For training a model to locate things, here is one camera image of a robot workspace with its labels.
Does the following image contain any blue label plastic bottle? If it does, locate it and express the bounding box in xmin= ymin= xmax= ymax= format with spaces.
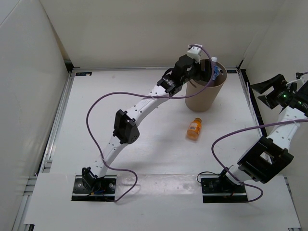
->
xmin=211 ymin=56 xmax=219 ymax=81

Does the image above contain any brown round bin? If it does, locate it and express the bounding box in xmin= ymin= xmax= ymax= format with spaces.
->
xmin=185 ymin=61 xmax=227 ymax=112

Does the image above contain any orange plastic bottle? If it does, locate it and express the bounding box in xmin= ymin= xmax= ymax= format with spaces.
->
xmin=186 ymin=118 xmax=202 ymax=141

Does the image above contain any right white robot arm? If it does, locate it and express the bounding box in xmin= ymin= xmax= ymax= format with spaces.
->
xmin=216 ymin=73 xmax=308 ymax=193

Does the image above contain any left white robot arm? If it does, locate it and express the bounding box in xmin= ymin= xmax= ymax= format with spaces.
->
xmin=81 ymin=54 xmax=217 ymax=193

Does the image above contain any blue sticker label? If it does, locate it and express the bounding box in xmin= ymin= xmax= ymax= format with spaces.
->
xmin=75 ymin=72 xmax=92 ymax=77

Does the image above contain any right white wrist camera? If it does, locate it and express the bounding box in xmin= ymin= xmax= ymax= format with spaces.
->
xmin=286 ymin=72 xmax=308 ymax=88

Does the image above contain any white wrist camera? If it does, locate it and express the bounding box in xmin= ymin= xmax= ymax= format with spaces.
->
xmin=186 ymin=44 xmax=203 ymax=64
xmin=286 ymin=72 xmax=308 ymax=88

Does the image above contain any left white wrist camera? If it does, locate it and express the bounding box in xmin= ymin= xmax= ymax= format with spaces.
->
xmin=186 ymin=44 xmax=203 ymax=64

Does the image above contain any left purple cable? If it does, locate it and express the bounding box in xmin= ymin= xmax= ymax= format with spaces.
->
xmin=86 ymin=43 xmax=215 ymax=202

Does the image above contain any purple cable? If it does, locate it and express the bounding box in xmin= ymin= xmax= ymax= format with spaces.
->
xmin=86 ymin=43 xmax=215 ymax=202
xmin=211 ymin=72 xmax=308 ymax=202

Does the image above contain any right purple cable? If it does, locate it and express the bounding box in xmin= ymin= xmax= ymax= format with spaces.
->
xmin=211 ymin=72 xmax=308 ymax=202

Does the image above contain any right black frame rail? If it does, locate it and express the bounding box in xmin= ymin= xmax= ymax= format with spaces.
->
xmin=238 ymin=69 xmax=264 ymax=126

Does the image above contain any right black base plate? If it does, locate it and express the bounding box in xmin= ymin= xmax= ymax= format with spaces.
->
xmin=200 ymin=175 xmax=248 ymax=204

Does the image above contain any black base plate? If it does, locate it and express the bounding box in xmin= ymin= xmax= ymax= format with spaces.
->
xmin=71 ymin=175 xmax=116 ymax=202
xmin=200 ymin=175 xmax=248 ymax=204

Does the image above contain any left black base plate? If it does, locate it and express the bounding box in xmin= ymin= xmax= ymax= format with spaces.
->
xmin=71 ymin=175 xmax=116 ymax=202

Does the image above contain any left aluminium frame rail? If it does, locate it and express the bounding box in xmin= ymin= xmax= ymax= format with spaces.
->
xmin=36 ymin=71 xmax=74 ymax=176

